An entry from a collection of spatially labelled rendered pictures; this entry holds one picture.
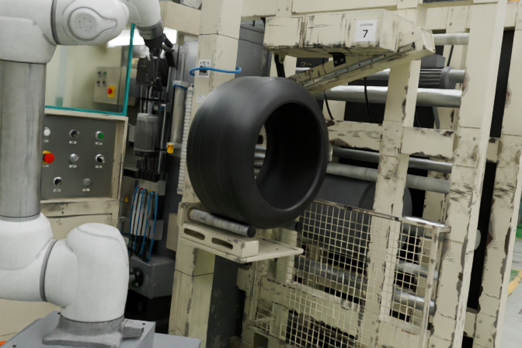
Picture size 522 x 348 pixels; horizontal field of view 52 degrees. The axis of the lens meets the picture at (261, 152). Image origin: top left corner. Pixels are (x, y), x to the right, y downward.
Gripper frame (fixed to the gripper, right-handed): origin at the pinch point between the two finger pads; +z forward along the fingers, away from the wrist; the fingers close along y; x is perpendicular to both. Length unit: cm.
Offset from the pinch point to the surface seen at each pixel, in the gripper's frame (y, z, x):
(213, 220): 33, 43, 22
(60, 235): 49, 47, -39
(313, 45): -39, 12, 49
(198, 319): 56, 91, 14
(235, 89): -1.3, 4.3, 26.7
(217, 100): 3.4, 6.3, 20.5
